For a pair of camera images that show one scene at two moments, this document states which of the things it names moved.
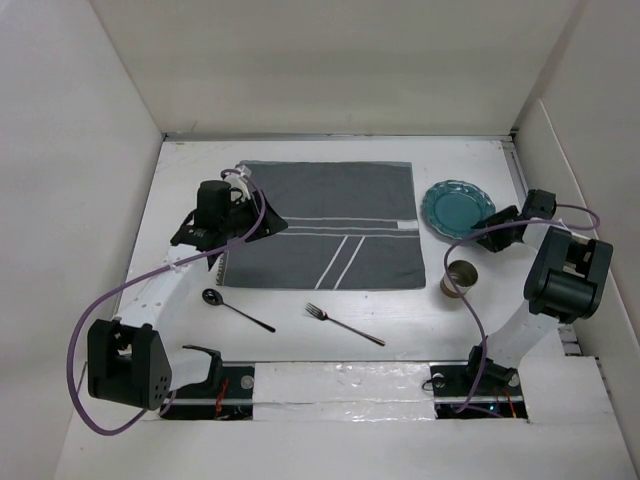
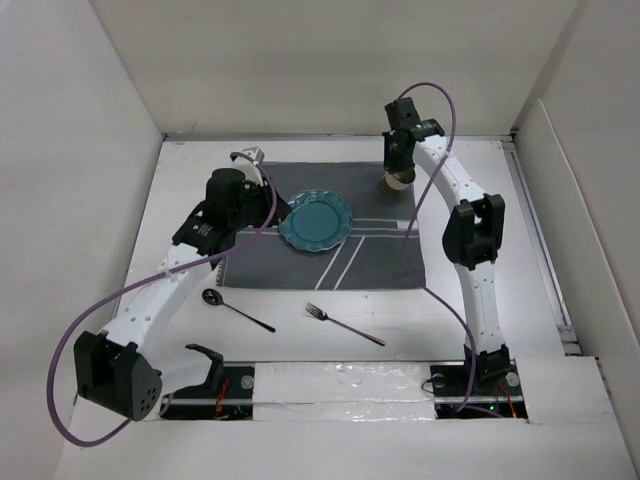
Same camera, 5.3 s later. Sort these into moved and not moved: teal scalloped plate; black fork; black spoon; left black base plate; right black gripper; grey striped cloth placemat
Moved: teal scalloped plate; right black gripper
Not moved: black fork; grey striped cloth placemat; left black base plate; black spoon
